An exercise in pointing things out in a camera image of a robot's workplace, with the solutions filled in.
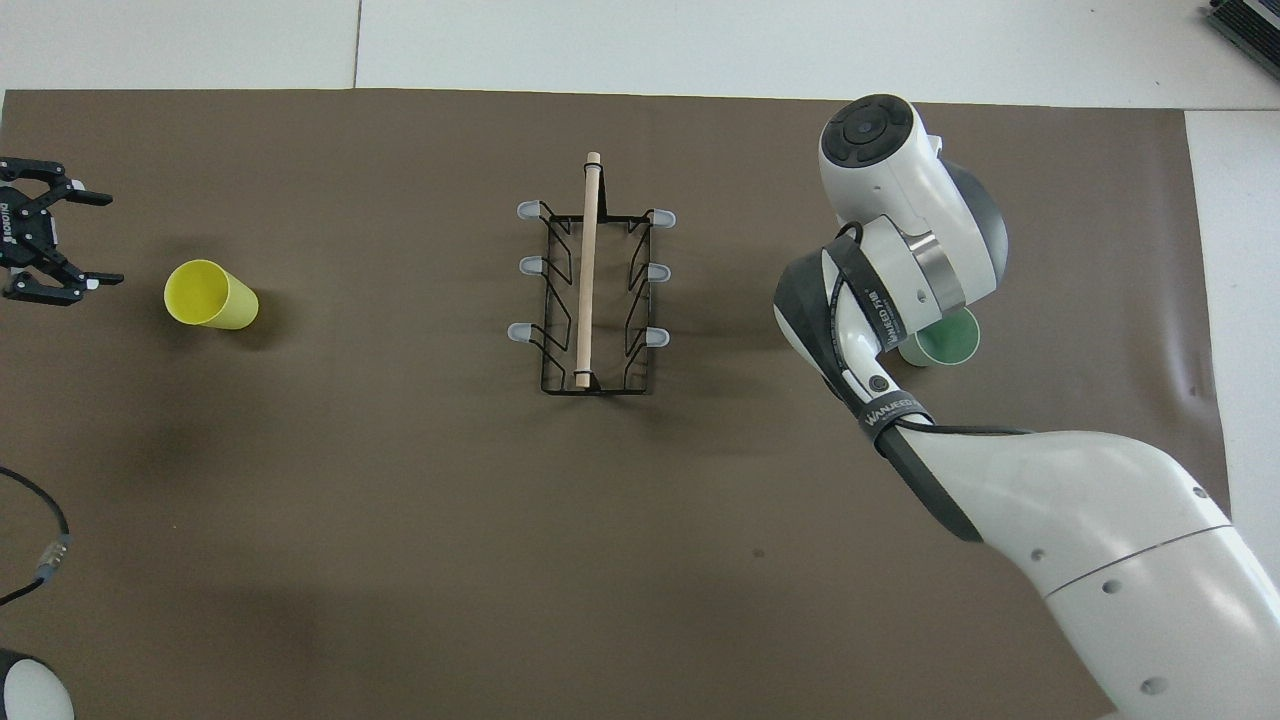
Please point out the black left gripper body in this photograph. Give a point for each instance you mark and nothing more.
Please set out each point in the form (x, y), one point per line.
(30, 230)

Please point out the yellow plastic cup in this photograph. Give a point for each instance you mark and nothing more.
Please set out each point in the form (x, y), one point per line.
(215, 300)

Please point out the pale green plastic cup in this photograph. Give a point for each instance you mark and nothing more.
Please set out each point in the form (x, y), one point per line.
(950, 345)

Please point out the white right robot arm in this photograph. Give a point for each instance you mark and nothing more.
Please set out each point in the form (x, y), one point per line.
(1130, 520)

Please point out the brown table mat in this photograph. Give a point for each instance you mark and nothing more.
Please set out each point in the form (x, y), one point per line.
(400, 550)

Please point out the dark ribbed device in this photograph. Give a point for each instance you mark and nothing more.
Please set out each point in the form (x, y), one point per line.
(1250, 25)

